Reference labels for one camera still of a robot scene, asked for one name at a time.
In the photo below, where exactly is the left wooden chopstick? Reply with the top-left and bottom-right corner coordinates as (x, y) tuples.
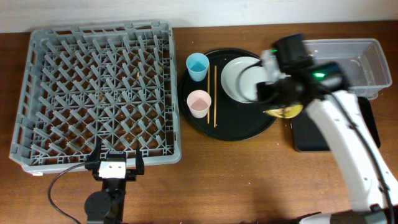
(207, 67), (211, 124)

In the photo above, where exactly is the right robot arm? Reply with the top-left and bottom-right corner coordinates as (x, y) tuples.
(256, 34), (397, 223)

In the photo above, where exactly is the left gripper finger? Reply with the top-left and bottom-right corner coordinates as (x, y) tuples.
(136, 143), (144, 174)
(91, 139), (101, 162)

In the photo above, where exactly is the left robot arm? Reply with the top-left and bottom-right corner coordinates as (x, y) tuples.
(85, 138), (145, 223)

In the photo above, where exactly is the wooden chopstick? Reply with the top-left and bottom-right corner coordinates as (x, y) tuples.
(213, 65), (217, 128)
(207, 67), (211, 124)

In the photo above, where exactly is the pink plastic cup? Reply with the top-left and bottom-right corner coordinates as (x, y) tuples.
(187, 90), (210, 118)

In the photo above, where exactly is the right wooden chopstick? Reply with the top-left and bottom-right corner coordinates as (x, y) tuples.
(213, 65), (217, 128)

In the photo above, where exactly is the yellow bowl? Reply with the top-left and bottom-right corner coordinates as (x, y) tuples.
(265, 105), (303, 119)

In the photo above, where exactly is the black rectangular tray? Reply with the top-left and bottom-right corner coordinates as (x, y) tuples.
(290, 96), (381, 152)

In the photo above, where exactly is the grey round plate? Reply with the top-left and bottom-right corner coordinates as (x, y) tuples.
(221, 57), (266, 103)

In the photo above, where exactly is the clear plastic bin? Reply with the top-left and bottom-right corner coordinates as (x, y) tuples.
(304, 39), (392, 100)

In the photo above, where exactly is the light blue plastic cup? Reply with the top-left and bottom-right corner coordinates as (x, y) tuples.
(186, 53), (210, 82)

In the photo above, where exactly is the grey plastic dishwasher rack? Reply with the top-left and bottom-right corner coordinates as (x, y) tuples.
(9, 21), (182, 175)

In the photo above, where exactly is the round black serving tray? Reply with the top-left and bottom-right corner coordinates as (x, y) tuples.
(178, 48), (276, 141)

